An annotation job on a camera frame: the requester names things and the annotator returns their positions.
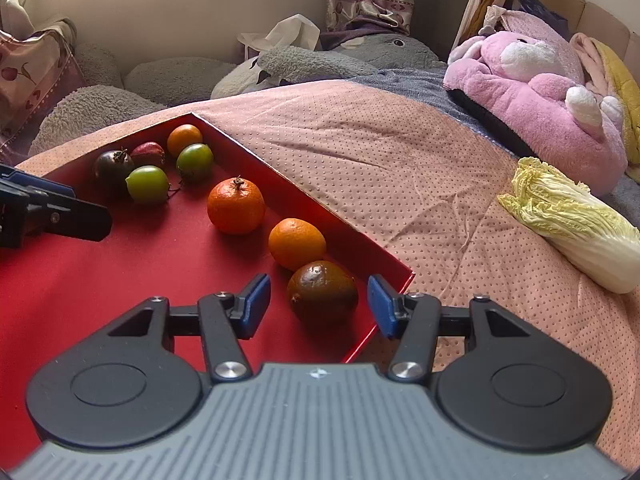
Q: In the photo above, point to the pink textured pillow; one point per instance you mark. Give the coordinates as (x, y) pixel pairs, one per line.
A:
(530, 22)

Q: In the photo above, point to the pink garment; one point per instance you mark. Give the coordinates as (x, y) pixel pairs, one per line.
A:
(587, 60)

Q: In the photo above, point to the dark cabinet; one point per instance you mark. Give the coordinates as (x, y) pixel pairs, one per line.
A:
(442, 5)

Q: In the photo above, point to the grey plush toy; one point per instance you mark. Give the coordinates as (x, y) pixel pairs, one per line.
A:
(300, 62)

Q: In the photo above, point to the dark purple round fruit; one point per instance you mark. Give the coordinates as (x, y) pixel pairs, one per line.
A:
(112, 170)

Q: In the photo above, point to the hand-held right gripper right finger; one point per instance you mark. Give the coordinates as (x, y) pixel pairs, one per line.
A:
(382, 305)

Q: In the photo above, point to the purple cloth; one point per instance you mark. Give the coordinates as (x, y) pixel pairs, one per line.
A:
(365, 32)

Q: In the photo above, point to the napa cabbage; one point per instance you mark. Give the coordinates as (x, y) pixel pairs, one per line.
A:
(575, 230)

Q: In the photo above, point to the yellow blanket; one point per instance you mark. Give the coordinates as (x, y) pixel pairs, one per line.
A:
(622, 85)

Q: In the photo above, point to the oval orange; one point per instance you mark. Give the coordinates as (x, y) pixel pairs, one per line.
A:
(297, 244)

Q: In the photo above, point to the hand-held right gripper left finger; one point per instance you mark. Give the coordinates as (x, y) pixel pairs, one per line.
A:
(257, 302)

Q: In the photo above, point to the white tote bag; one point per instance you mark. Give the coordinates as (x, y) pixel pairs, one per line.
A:
(290, 32)

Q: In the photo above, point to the dark blue plastic bag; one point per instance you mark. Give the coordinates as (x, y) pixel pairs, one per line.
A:
(542, 7)

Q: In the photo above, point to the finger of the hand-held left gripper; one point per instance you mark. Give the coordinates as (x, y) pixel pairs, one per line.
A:
(45, 184)
(65, 220)

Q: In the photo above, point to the pink plush rabbit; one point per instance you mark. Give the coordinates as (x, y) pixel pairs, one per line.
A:
(525, 110)

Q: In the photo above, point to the beige padded headboard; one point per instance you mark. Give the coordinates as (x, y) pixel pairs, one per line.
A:
(595, 10)

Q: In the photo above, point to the small red fruit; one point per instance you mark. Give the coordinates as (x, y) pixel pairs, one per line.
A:
(148, 154)

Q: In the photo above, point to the small round orange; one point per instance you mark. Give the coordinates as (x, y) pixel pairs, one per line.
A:
(184, 140)

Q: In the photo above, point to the green round fruit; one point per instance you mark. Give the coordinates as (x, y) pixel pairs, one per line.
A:
(147, 186)
(195, 162)

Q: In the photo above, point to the red cardboard box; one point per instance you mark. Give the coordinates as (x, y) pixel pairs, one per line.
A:
(150, 260)

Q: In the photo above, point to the large orange tangerine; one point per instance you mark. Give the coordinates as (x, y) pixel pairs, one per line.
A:
(236, 207)

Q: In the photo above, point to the large dark brown fruit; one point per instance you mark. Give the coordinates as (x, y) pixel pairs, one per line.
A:
(322, 292)

